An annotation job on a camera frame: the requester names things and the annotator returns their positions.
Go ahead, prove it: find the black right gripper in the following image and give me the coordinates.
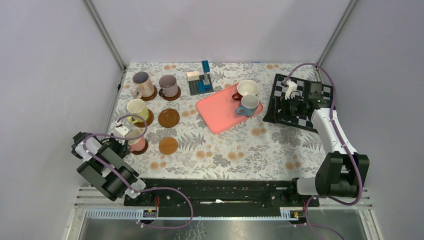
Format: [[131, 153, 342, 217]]
[[262, 95, 307, 124]]

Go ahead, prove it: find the blue floral mug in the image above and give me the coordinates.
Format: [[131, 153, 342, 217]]
[[235, 94, 260, 117]]

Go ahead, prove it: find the dark brown wooden coaster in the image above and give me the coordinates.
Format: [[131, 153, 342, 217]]
[[132, 109, 154, 128], [158, 108, 180, 128], [140, 85, 158, 101], [158, 87, 181, 101]]

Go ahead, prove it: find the white cream cup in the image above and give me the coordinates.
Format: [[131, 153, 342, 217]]
[[232, 79, 259, 101]]

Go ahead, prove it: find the yellow mug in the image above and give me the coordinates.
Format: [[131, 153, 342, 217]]
[[126, 99, 149, 124]]

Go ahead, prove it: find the light wooden coaster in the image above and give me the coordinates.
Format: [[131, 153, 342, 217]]
[[158, 137, 178, 155]]

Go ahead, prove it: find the tall pink beige mug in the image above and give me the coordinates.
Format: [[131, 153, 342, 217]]
[[131, 71, 154, 99]]

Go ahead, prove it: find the mauve mug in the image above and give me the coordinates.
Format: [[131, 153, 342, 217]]
[[159, 74, 179, 98]]

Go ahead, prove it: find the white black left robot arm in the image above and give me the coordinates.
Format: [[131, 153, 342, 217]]
[[71, 132, 155, 206]]

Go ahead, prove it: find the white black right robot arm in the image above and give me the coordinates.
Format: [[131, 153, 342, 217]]
[[274, 80, 370, 206]]

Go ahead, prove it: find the black white chessboard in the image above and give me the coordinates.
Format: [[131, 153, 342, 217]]
[[263, 74, 334, 133]]

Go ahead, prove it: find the pink plastic tray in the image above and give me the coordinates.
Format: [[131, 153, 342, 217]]
[[195, 84, 248, 134]]

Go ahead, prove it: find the building block model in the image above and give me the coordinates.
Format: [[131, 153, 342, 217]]
[[186, 60, 214, 96]]

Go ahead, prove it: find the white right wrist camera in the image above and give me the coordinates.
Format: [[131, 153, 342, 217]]
[[282, 79, 298, 100]]

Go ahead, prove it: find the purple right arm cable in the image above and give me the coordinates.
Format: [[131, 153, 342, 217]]
[[283, 62, 365, 240]]

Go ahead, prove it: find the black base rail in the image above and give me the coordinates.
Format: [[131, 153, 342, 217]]
[[124, 178, 309, 218]]

